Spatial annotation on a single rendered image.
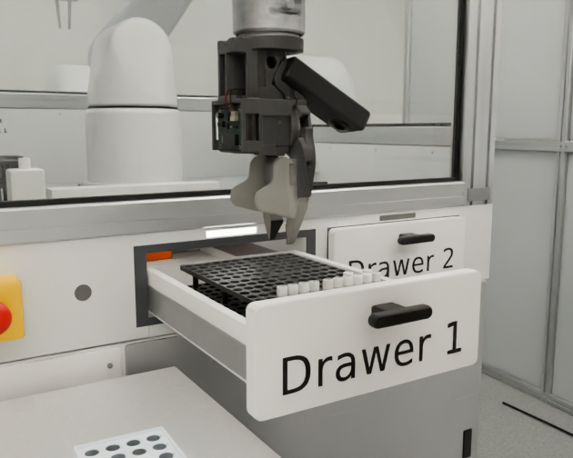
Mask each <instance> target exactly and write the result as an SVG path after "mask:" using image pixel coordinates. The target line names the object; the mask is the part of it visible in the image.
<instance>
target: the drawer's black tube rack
mask: <svg viewBox="0 0 573 458"><path fill-rule="evenodd" d="M180 270H181V271H183V272H185V273H187V274H190V275H192V276H193V284H191V285H187V286H188V287H190V288H192V289H193V290H195V291H197V292H199V293H201V294H202V295H204V296H206V297H208V298H210V299H212V300H213V301H215V302H217V303H219V304H222V305H223V306H224V307H226V308H228V309H230V310H232V311H234V312H235V313H237V314H240V315H242V316H244V317H245V318H246V308H247V306H248V305H249V304H250V299H255V298H264V297H267V296H273V295H276V287H277V286H279V285H286V286H287V285H288V284H298V283H300V282H309V281H313V280H315V281H319V288H323V279H326V278H330V279H333V278H334V277H342V278H343V272H348V271H346V270H343V269H340V268H337V267H334V266H331V265H328V264H323V263H320V262H317V261H314V260H311V259H308V258H305V257H303V256H299V255H296V254H291V253H287V254H272V255H264V256H257V257H248V258H241V259H233V260H225V261H217V262H209V263H201V264H187V265H180ZM198 279H199V280H201V281H203V282H205V283H204V284H199V283H198Z"/></svg>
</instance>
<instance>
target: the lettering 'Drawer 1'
mask: <svg viewBox="0 0 573 458"><path fill-rule="evenodd" d="M453 325H454V328H453V349H452V350H449V351H447V354H451V353H457V352H461V347H460V348H457V349H456V347H457V321H455V322H452V323H450V324H448V325H447V328H449V327H451V326H453ZM427 338H431V334H428V335H426V336H425V337H424V339H423V336H420V337H419V361H420V362H421V361H422V359H423V344H424V342H425V340H426V339H427ZM402 344H409V347H410V349H409V350H405V351H401V352H399V348H400V346H401V345H402ZM389 347H390V343H389V344H387V347H386V350H385V354H384V359H383V363H382V362H381V357H380V352H379V348H378V346H376V347H374V350H373V354H372V358H371V363H370V366H369V364H368V359H367V352H366V349H364V350H362V354H363V358H364V362H365V367H366V371H367V374H371V373H372V369H373V364H374V361H375V357H376V353H377V360H378V365H379V370H380V372H381V371H385V367H386V362H387V355H388V351H389ZM413 351H414V348H413V344H412V342H411V341H410V340H408V339H406V340H403V341H401V342H400V343H399V344H398V345H397V348H396V350H395V361H396V363H397V364H398V365H400V366H406V365H408V364H410V363H412V359H410V360H409V361H407V362H404V363H401V362H400V361H399V359H398V356H399V355H401V354H405V353H412V352H413ZM347 356H348V357H350V358H351V362H350V363H343V364H341V365H340V366H339V367H338V368H337V372H336V378H337V379H338V380H339V381H340V382H344V381H346V380H347V379H348V378H349V377H350V376H351V379H352V378H355V365H356V361H355V356H354V355H353V354H352V353H342V354H341V355H339V356H338V357H337V360H339V359H341V358H343V357H347ZM293 360H301V361H303V362H304V364H305V366H306V377H305V380H304V382H303V383H302V384H301V385H300V386H298V387H297V388H294V389H291V390H288V389H287V362H289V361H293ZM327 361H333V356H328V357H327V358H326V359H325V360H324V361H323V359H319V360H318V387H319V386H323V366H324V364H325V363H326V362H327ZM350 365H351V370H350V373H349V375H348V376H346V377H341V376H340V371H341V369H342V368H344V367H347V366H350ZM310 373H311V368H310V362H309V361H308V359H307V358H306V357H305V356H302V355H294V356H289V357H286V358H283V395H287V394H291V393H296V392H298V391H300V390H302V389H303V388H305V387H306V385H307V384H308V381H309V379H310Z"/></svg>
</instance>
